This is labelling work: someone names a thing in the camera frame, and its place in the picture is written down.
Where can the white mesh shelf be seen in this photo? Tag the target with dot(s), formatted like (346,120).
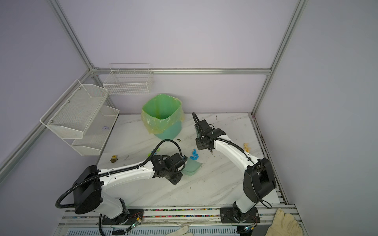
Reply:
(96,136)
(71,116)

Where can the white wire basket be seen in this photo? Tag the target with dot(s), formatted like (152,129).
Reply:
(129,79)

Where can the yellow-green bin liner bag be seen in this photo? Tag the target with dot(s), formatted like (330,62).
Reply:
(162,112)

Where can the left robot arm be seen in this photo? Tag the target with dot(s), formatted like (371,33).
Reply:
(89,193)

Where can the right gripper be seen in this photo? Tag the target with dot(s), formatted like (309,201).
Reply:
(199,146)

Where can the white glove right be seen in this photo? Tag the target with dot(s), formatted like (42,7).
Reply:
(284,224)

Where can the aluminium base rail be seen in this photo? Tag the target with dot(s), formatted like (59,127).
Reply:
(201,220)

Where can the green trash bin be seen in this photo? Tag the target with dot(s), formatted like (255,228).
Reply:
(171,132)

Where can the white mesh upper shelf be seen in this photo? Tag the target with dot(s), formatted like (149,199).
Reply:
(71,116)

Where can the white glove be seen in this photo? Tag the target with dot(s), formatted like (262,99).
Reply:
(284,224)
(183,231)

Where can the green plastic dustpan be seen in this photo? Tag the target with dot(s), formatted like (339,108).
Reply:
(192,166)

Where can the paper scrap cluster far left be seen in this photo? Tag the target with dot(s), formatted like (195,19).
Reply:
(154,152)

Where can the white mesh lower shelf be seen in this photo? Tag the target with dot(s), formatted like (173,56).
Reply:
(96,136)

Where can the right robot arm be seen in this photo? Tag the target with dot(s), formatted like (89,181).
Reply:
(258,175)

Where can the white glove centre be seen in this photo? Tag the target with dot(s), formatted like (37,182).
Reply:
(183,231)

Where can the yellow brown toy figure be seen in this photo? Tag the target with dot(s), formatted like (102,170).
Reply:
(114,158)

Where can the blue paper scrap cluster centre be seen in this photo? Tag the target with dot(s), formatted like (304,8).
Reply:
(194,155)

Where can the yellow toy duck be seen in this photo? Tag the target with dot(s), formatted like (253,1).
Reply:
(246,147)

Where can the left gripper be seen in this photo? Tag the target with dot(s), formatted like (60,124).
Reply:
(176,180)

